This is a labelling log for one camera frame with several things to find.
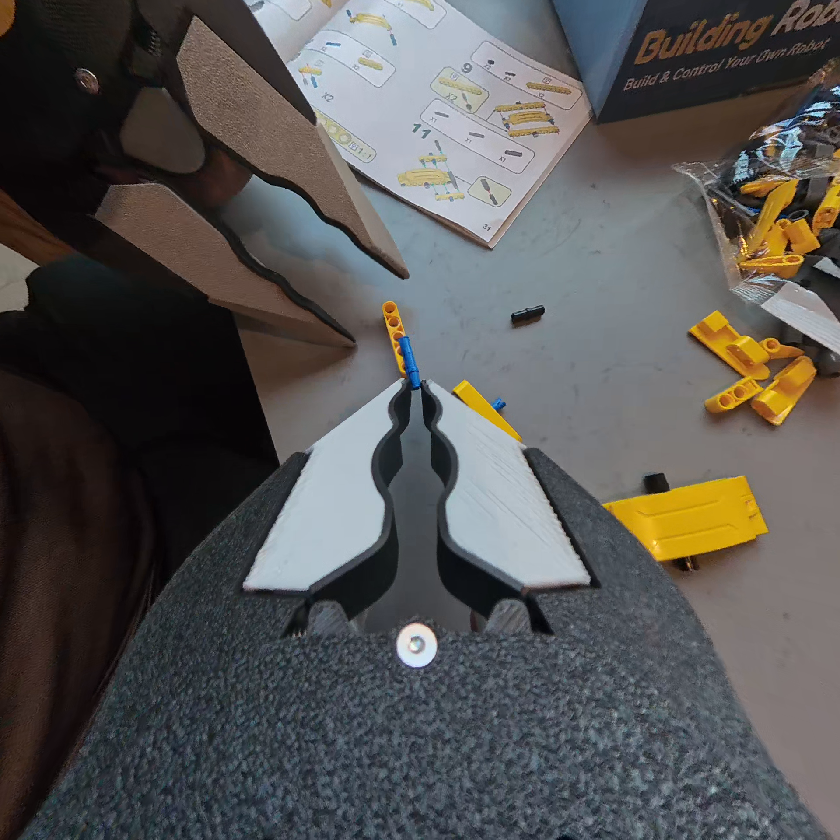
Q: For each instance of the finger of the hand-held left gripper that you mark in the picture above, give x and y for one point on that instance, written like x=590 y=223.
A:
x=262 y=118
x=184 y=243

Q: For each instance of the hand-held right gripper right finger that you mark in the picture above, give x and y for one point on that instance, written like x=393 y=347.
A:
x=505 y=518

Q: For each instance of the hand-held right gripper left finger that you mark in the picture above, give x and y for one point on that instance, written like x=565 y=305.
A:
x=321 y=518

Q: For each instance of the yellow five-hole beam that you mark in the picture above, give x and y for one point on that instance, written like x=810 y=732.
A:
x=394 y=328
x=482 y=407

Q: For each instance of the large yellow panel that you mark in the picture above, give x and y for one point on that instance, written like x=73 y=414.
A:
x=689 y=518

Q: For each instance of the black connector pin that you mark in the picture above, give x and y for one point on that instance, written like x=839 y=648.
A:
x=528 y=315

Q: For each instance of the grey desk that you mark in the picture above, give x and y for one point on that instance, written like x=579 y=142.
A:
x=590 y=295

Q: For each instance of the person's legs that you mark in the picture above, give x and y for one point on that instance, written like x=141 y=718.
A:
x=164 y=394

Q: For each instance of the black square connector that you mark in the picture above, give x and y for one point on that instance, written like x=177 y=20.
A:
x=655 y=483

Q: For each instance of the open instruction booklet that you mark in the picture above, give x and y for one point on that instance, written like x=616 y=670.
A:
x=459 y=131

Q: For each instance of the person's brown sweater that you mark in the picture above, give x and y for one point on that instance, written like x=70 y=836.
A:
x=65 y=558

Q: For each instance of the yellow three-hole beam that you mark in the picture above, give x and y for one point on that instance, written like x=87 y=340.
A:
x=735 y=395

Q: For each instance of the yellow angled panel piece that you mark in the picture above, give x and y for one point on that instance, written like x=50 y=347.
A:
x=722 y=338

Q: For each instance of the yellow curved panel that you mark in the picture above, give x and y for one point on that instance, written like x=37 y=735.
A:
x=784 y=394

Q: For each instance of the small yellow connector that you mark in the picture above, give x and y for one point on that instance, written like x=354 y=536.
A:
x=784 y=348

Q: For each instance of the plastic bag of yellow parts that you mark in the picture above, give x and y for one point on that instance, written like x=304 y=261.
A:
x=774 y=210

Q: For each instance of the dark blue kit box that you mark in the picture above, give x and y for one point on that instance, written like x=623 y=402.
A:
x=689 y=65

